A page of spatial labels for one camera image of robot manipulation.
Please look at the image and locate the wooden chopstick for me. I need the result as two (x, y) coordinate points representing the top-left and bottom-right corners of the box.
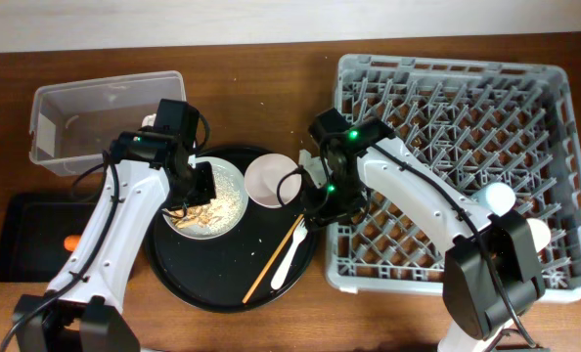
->
(242, 214), (304, 305)

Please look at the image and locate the grey dishwasher rack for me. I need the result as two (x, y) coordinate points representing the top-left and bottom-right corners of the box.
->
(326, 54), (581, 303)

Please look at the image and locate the round black serving tray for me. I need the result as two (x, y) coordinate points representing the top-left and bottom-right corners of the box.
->
(143, 143), (321, 314)

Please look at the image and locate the white plastic fork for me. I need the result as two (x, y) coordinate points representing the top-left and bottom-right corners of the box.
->
(270, 219), (308, 290)

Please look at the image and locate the cream plastic cup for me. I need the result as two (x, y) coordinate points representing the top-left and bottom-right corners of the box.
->
(526, 218), (551, 252)

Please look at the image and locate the light blue plastic cup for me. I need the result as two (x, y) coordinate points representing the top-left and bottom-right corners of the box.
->
(471, 182), (516, 216)

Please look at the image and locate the pink shallow bowl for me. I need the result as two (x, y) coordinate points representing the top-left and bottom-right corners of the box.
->
(245, 154), (301, 208)

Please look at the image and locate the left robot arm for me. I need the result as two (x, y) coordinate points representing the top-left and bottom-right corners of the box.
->
(0, 128), (214, 351)

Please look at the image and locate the black rectangular tray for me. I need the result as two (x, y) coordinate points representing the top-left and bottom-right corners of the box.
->
(0, 193), (95, 283)

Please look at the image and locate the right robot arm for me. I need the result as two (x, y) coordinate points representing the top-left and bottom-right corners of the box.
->
(302, 118), (551, 351)

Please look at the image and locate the orange carrot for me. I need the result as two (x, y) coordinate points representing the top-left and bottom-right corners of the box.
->
(64, 235), (81, 252)

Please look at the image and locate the grey plate with food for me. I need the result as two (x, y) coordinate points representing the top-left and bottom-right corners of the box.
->
(162, 156), (248, 240)

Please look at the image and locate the clear plastic waste bin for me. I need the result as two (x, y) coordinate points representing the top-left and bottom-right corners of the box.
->
(29, 70), (186, 176)

